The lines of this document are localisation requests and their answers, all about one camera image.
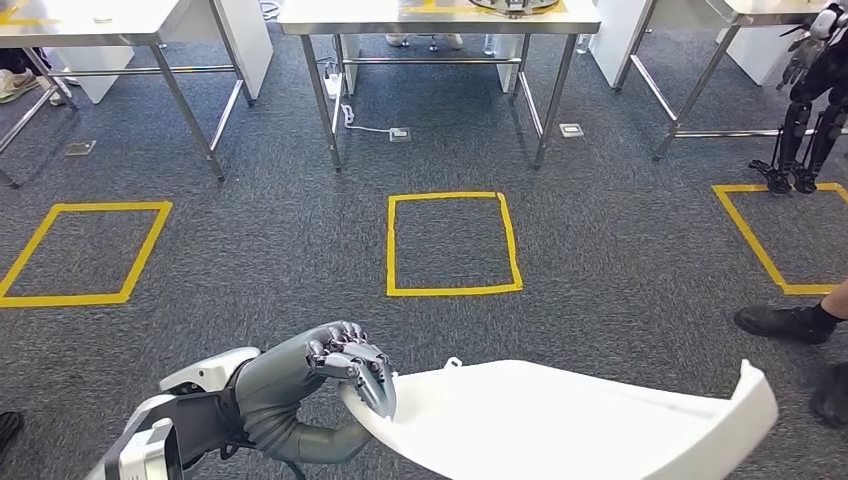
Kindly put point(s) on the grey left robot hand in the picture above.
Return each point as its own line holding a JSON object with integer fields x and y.
{"x": 272, "y": 391}

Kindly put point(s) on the white curved body panel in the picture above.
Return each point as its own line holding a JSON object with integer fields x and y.
{"x": 563, "y": 430}

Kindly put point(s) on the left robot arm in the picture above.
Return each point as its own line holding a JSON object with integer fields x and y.
{"x": 212, "y": 371}

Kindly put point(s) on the stainless steel workbench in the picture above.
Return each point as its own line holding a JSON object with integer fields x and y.
{"x": 99, "y": 26}
{"x": 748, "y": 10}
{"x": 344, "y": 20}

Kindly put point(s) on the floor socket box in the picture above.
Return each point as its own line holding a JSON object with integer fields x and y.
{"x": 399, "y": 135}
{"x": 572, "y": 130}
{"x": 80, "y": 148}

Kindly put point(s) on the clear plastic bottle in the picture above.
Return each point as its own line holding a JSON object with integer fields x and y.
{"x": 583, "y": 43}
{"x": 490, "y": 45}

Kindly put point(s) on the yellow tape marking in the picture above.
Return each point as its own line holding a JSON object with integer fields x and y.
{"x": 424, "y": 9}

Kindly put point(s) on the grey wheel hub cap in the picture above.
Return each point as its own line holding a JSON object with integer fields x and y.
{"x": 513, "y": 6}

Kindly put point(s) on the black white humanoid robot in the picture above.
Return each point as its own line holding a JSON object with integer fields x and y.
{"x": 793, "y": 132}

